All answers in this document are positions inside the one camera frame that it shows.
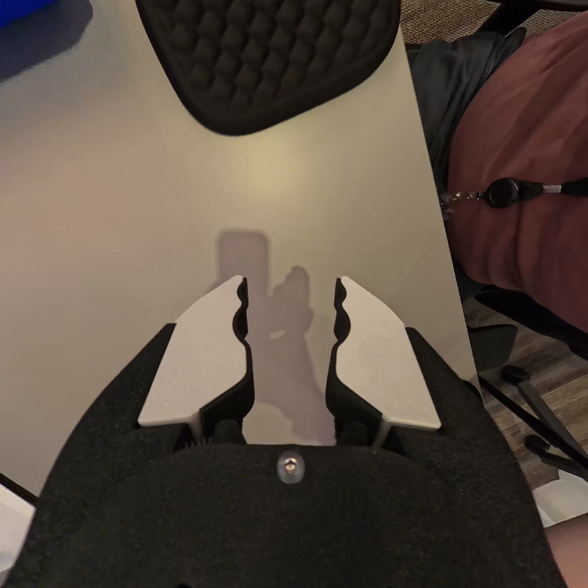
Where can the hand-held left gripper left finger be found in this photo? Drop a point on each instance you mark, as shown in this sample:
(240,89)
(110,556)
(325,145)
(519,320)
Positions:
(197,367)

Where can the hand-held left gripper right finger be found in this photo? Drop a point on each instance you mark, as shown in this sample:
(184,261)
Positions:
(386,367)

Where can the blue plastic bin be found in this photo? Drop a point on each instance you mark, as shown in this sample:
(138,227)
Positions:
(18,11)

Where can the black chair base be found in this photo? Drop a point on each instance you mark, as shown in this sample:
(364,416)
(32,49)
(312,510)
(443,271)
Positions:
(542,413)

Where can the dark cloth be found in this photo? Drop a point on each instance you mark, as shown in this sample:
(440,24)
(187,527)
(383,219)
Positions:
(441,92)

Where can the person's maroon shirt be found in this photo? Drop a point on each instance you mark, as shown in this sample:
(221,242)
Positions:
(528,115)

